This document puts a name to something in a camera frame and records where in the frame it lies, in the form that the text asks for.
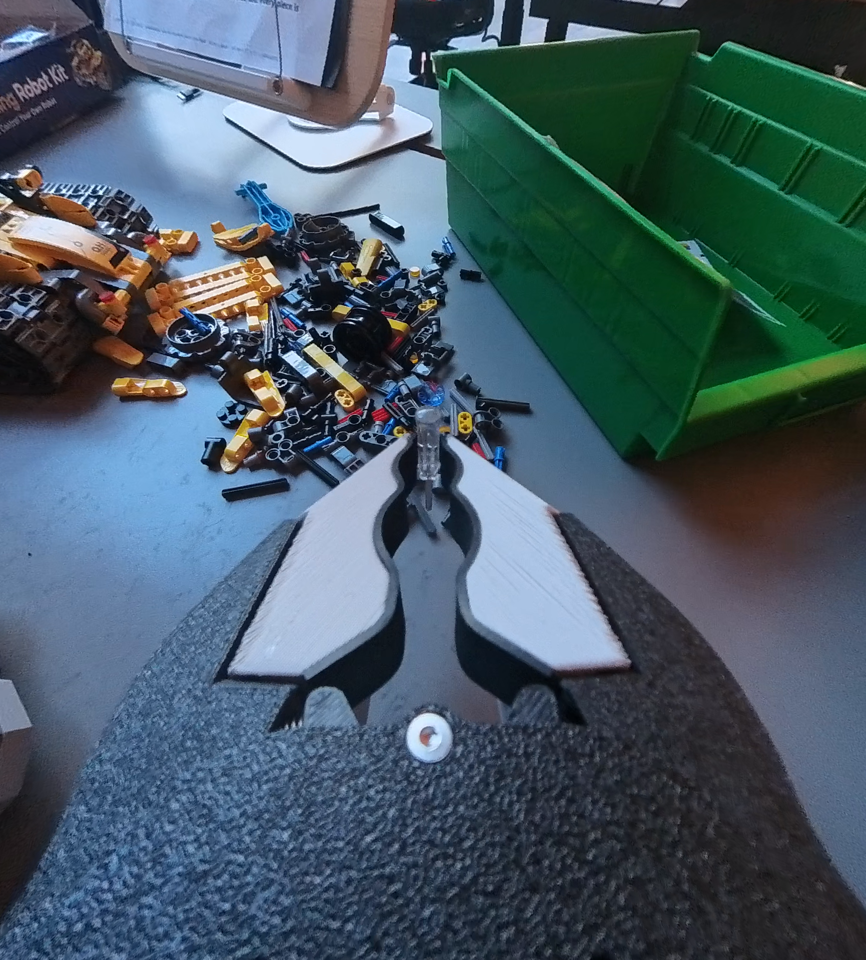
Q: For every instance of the pile of small brick pieces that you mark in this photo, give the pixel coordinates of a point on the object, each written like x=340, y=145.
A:
x=343, y=375

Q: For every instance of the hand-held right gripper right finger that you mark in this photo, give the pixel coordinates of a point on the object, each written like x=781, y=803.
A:
x=538, y=592

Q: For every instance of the short yellow curved piece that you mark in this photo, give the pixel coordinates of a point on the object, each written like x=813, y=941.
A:
x=264, y=390

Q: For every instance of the yellow tracked toy vehicle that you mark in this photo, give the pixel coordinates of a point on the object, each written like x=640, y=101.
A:
x=42, y=255

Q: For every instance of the blue curved brick piece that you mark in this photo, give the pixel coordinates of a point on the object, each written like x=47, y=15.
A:
x=264, y=202

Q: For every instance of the long yellow panel piece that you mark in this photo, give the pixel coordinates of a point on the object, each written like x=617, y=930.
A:
x=147, y=386

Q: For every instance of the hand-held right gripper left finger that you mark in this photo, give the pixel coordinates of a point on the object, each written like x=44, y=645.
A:
x=320, y=592

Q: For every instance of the dark blue kit box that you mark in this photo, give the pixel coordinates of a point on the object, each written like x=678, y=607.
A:
x=27, y=97

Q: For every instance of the black axle rod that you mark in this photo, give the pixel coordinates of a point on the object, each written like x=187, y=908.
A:
x=255, y=490

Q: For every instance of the green plastic bin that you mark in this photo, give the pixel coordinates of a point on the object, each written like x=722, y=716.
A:
x=590, y=262

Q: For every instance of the printed instruction sheet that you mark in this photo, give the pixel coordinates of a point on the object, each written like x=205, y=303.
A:
x=215, y=30

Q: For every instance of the wooden document stand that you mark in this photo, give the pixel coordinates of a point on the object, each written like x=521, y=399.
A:
x=313, y=127

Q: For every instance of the yellow long beam frame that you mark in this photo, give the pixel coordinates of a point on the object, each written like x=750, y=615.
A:
x=215, y=289

